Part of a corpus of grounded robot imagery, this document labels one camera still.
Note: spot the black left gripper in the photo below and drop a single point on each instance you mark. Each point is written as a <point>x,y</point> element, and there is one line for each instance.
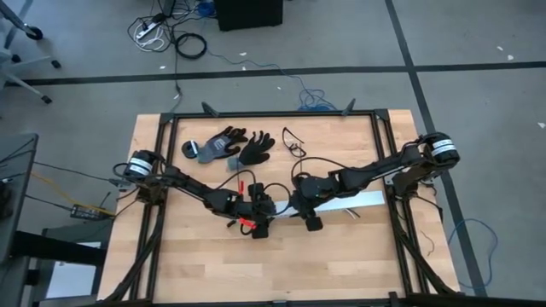
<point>247,209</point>

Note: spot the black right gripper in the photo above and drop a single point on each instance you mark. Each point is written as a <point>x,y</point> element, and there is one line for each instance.
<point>315,189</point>

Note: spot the white duct cover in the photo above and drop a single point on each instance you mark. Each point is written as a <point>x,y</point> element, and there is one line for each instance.
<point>354,198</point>

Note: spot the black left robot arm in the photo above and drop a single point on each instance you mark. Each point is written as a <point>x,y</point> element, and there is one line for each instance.
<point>187,185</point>

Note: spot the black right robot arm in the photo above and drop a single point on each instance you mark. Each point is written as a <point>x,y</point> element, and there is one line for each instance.
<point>375,172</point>

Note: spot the black clear safety glasses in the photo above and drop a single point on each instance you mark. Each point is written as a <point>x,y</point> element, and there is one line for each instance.
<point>298,151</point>

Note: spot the black grey work glove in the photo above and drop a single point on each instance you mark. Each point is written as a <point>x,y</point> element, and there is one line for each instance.
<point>253,153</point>

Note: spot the black tape roll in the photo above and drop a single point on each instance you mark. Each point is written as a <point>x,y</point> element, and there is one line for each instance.
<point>186,154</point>

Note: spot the small black electronics box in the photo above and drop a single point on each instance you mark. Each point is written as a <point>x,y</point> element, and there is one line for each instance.
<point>87,212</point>

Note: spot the large black box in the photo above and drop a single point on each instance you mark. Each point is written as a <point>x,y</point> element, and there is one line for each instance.
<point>247,15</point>

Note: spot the white flat panel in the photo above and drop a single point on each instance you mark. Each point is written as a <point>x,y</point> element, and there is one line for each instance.
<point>72,277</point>

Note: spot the black support beam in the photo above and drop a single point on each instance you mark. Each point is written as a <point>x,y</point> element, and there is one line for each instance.
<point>59,249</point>

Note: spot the white power strip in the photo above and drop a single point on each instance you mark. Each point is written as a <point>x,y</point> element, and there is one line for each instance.
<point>147,30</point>

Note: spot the grey office chair base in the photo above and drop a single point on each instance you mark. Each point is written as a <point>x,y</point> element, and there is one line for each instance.
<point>46,100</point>

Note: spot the dark grey side table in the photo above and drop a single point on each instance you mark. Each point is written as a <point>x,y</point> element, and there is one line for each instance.
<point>17,192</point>

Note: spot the dark office chair base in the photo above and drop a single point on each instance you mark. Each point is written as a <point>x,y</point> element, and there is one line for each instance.
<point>35,33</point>

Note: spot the black aluminium table frame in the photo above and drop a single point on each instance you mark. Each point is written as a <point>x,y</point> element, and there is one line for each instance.
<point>273,114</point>

